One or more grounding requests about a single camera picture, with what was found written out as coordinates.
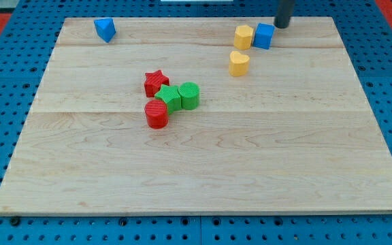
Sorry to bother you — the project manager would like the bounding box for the yellow hexagon block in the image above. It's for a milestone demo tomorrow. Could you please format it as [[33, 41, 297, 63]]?
[[233, 24, 254, 50]]

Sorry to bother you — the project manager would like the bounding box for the blue cube block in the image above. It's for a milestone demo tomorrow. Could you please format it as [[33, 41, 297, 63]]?
[[253, 23, 275, 50]]

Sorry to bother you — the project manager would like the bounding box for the blue triangle block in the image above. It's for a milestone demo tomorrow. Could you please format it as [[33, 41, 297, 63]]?
[[93, 18, 116, 43]]

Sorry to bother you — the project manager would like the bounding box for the light wooden board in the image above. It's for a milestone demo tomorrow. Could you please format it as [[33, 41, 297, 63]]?
[[0, 17, 392, 216]]

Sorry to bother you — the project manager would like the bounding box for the green cylinder block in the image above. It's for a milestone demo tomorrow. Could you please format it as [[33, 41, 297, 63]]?
[[178, 82, 200, 110]]

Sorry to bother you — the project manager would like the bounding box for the green star block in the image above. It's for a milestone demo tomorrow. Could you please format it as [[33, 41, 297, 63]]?
[[154, 84, 182, 115]]

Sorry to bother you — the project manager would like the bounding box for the red cylinder block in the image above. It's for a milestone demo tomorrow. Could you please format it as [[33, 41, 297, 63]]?
[[144, 99, 169, 129]]

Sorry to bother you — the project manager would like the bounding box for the red star block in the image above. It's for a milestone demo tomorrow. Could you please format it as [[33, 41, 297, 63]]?
[[144, 69, 169, 97]]

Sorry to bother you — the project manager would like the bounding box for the yellow heart block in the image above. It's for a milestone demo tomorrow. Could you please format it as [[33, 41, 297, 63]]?
[[229, 51, 250, 77]]

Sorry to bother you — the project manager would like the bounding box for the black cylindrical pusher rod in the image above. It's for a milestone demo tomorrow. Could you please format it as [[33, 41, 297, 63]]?
[[274, 0, 295, 29]]

